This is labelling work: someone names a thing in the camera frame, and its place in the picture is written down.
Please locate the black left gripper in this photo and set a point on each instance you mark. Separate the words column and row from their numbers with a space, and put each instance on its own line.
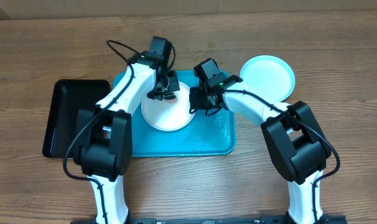
column 174, row 86

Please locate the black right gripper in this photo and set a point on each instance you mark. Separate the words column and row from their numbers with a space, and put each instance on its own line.
column 198, row 105

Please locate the green and pink sponge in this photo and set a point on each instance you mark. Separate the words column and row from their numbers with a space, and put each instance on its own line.
column 170, row 98

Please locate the white plate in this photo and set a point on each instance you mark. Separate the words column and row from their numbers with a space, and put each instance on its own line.
column 168, row 115

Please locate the light blue plate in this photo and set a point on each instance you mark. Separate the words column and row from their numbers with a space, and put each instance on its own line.
column 269, row 76

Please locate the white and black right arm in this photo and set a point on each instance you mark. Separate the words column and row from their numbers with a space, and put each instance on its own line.
column 296, row 144

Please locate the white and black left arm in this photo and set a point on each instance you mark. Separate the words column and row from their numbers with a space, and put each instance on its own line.
column 103, row 144

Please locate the blue plastic tray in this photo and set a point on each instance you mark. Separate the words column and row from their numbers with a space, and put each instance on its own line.
column 204, row 136

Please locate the black rectangular tray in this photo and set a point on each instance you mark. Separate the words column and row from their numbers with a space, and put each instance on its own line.
column 68, row 97

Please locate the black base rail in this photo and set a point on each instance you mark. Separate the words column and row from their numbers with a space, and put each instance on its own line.
column 238, row 220

